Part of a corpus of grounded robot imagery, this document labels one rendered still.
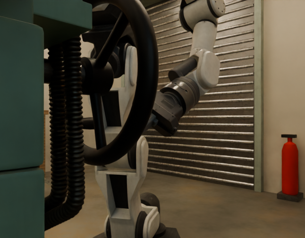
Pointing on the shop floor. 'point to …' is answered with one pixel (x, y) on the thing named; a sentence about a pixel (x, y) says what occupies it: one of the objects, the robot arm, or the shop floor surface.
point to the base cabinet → (19, 203)
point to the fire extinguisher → (290, 171)
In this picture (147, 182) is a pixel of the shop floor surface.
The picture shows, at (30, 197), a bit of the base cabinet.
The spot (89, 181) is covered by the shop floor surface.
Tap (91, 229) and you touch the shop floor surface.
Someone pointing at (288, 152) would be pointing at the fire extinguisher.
